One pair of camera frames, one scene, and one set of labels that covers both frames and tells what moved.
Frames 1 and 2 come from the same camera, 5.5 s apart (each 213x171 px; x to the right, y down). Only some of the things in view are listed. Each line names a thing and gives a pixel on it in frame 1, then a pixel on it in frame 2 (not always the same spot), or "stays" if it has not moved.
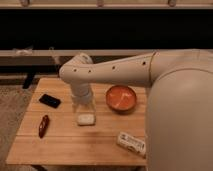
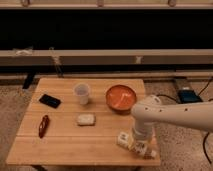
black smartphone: (50, 101) stays
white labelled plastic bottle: (131, 143) stays
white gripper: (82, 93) -> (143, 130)
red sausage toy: (43, 126) stays
